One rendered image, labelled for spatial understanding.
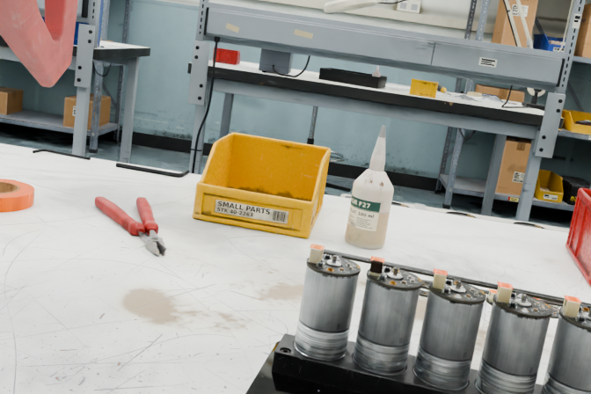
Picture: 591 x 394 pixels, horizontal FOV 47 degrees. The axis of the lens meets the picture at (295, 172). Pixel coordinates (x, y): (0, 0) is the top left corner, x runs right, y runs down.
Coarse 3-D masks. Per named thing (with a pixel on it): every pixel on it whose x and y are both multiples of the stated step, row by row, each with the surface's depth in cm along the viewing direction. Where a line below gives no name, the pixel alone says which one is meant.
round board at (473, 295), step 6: (432, 282) 31; (450, 282) 31; (462, 282) 31; (432, 288) 30; (438, 288) 30; (444, 288) 30; (468, 288) 31; (474, 288) 31; (438, 294) 30; (444, 294) 30; (450, 294) 30; (462, 294) 30; (468, 294) 30; (474, 294) 30; (480, 294) 30; (450, 300) 29; (456, 300) 29; (462, 300) 29; (468, 300) 29; (474, 300) 29; (480, 300) 29
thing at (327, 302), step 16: (304, 288) 31; (320, 288) 30; (336, 288) 30; (352, 288) 31; (304, 304) 31; (320, 304) 31; (336, 304) 31; (352, 304) 31; (304, 320) 31; (320, 320) 31; (336, 320) 31; (304, 336) 31; (320, 336) 31; (336, 336) 31; (304, 352) 31; (320, 352) 31; (336, 352) 31
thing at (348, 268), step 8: (328, 256) 32; (312, 264) 31; (320, 264) 31; (344, 264) 32; (352, 264) 32; (320, 272) 30; (328, 272) 30; (336, 272) 30; (344, 272) 30; (352, 272) 31; (360, 272) 31
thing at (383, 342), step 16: (368, 288) 30; (384, 288) 30; (368, 304) 30; (384, 304) 30; (400, 304) 30; (416, 304) 30; (368, 320) 30; (384, 320) 30; (400, 320) 30; (368, 336) 30; (384, 336) 30; (400, 336) 30; (368, 352) 31; (384, 352) 30; (400, 352) 30; (368, 368) 31; (384, 368) 30; (400, 368) 31
